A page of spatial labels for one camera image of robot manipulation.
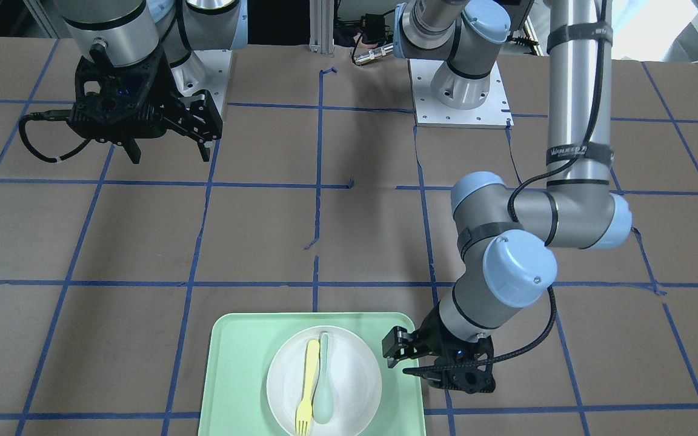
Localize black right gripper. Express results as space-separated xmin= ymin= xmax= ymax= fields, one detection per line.
xmin=67 ymin=46 xmax=222 ymax=165

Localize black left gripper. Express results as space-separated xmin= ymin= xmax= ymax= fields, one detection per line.
xmin=382 ymin=309 xmax=496 ymax=394

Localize white round plate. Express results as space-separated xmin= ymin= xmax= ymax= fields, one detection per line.
xmin=266 ymin=325 xmax=382 ymax=435

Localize yellow plastic fork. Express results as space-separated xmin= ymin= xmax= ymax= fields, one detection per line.
xmin=294 ymin=339 xmax=321 ymax=435

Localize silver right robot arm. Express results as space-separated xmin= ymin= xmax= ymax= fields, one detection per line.
xmin=56 ymin=1 xmax=248 ymax=164

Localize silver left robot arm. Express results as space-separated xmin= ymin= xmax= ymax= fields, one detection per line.
xmin=382 ymin=1 xmax=632 ymax=394

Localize pale teal plastic spoon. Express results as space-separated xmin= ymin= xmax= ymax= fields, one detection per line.
xmin=313 ymin=331 xmax=334 ymax=424

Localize mint green plastic tray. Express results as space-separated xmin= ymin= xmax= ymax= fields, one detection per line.
xmin=198 ymin=312 xmax=426 ymax=435

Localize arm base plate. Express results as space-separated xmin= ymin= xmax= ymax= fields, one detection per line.
xmin=171 ymin=50 xmax=233 ymax=117
xmin=409 ymin=59 xmax=514 ymax=129

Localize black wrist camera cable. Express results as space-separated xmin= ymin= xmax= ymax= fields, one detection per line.
xmin=482 ymin=285 xmax=559 ymax=364

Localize aluminium frame post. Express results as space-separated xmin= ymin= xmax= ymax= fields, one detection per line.
xmin=308 ymin=0 xmax=337 ymax=57

